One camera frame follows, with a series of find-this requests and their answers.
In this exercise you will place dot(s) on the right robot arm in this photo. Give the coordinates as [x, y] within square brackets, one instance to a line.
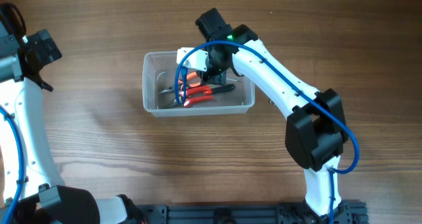
[314, 120]

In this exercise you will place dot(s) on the red handle pruning shears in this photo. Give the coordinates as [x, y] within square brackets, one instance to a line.
[192, 96]

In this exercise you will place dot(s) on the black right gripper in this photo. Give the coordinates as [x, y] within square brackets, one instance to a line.
[219, 77]

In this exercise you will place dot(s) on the red black handle pliers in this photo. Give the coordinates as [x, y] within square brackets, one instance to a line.
[193, 80]

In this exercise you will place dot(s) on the green handle screwdriver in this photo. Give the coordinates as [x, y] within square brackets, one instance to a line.
[233, 80]

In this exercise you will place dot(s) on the clear plastic container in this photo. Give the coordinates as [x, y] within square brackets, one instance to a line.
[159, 73]

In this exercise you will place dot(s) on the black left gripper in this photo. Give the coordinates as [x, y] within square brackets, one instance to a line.
[43, 45]

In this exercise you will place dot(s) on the black red handle screwdriver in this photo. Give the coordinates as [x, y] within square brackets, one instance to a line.
[220, 89]

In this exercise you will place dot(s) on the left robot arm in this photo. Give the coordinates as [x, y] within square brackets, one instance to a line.
[34, 190]

